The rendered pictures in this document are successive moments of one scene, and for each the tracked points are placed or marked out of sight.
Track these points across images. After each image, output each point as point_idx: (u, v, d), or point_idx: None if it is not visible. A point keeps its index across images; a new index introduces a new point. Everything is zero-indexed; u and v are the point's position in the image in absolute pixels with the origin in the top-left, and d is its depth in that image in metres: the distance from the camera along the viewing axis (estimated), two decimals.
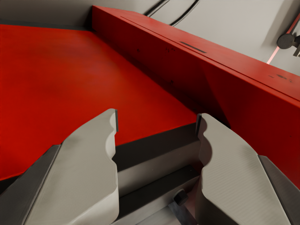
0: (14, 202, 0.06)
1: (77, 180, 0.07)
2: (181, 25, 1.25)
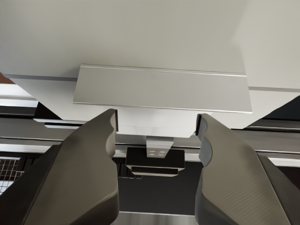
0: (14, 202, 0.06)
1: (77, 180, 0.07)
2: None
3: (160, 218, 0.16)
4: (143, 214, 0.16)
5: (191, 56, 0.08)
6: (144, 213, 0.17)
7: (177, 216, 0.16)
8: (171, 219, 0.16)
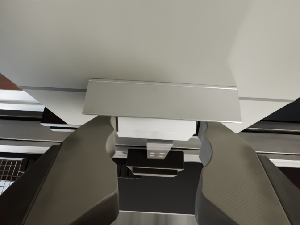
0: (14, 202, 0.06)
1: (77, 180, 0.07)
2: None
3: (160, 217, 0.17)
4: (144, 213, 0.18)
5: (188, 72, 0.09)
6: (145, 212, 0.18)
7: (176, 215, 0.17)
8: (170, 218, 0.17)
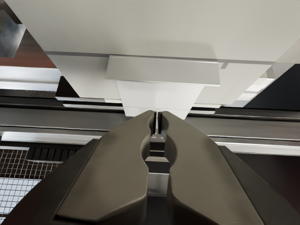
0: (54, 187, 0.06)
1: (109, 177, 0.07)
2: None
3: (162, 177, 0.20)
4: (148, 173, 0.20)
5: (185, 33, 0.12)
6: (149, 172, 0.20)
7: None
8: None
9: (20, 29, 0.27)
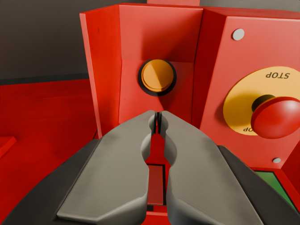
0: (55, 187, 0.06)
1: (110, 177, 0.07)
2: None
3: None
4: None
5: None
6: None
7: None
8: None
9: None
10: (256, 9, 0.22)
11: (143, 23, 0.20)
